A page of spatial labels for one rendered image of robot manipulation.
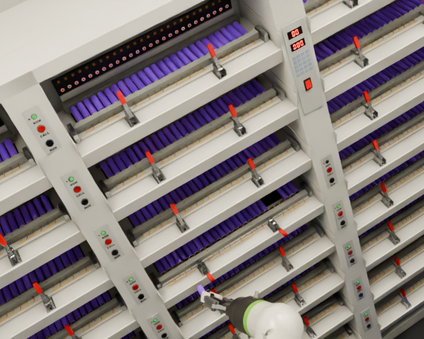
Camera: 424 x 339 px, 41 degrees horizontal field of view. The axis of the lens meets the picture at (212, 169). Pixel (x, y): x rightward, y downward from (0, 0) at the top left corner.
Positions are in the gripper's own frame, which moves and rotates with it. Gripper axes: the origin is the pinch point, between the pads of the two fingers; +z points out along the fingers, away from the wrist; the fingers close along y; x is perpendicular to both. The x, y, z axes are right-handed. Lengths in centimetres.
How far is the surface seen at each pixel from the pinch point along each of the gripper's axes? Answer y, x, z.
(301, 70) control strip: -8, -67, -14
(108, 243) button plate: 30.4, -10.4, 7.1
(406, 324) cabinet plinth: -116, 6, 37
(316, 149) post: -25, -49, -3
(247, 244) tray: -16.4, -16.5, 13.0
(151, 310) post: 9.5, 8.1, 18.8
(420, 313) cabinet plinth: -121, 0, 35
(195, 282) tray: -2.0, -2.1, 15.9
